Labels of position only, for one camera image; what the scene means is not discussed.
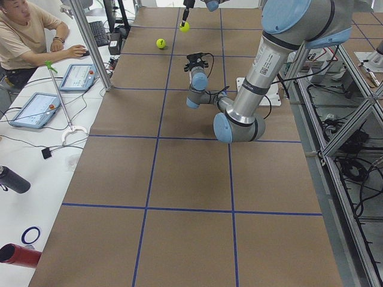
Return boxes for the black box white label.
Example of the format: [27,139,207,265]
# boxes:
[108,33,122,55]

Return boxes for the aluminium frame post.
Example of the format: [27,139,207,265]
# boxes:
[69,0,112,91]

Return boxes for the tennis ball marked three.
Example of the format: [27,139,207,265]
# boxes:
[156,38,166,50]

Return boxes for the near teach pendant tablet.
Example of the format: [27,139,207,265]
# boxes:
[9,92,60,129]

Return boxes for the white camera stand post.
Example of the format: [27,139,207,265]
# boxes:
[236,77,284,106]

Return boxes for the seated person beige shirt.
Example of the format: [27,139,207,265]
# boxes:
[1,1,87,90]

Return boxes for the red cylinder bottle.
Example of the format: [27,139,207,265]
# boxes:
[1,243,42,268]

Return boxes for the teach pendant tablet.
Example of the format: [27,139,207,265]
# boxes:
[9,92,60,129]
[59,64,98,92]

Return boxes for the far teach pendant tablet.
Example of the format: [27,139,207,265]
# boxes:
[59,64,98,92]

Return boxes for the black keyboard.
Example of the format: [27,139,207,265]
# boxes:
[89,21,109,47]

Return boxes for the yellow tennis ball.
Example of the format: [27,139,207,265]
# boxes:
[179,22,190,33]

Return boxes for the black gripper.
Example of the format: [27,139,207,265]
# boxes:
[180,0,195,27]
[184,58,208,69]

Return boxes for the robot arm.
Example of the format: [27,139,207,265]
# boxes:
[180,0,226,28]
[184,0,354,144]

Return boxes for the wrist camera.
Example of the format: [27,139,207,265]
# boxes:
[187,52,206,62]

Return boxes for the black water bottle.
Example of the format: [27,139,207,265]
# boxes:
[1,166,31,194]

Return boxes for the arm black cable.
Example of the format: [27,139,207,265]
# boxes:
[200,52,273,120]

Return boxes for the reacher grabber stick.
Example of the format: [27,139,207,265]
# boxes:
[44,60,87,146]

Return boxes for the small black square device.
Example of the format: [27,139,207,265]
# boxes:
[41,147,52,160]

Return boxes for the blue tape ring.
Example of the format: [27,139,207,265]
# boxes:
[22,226,41,245]

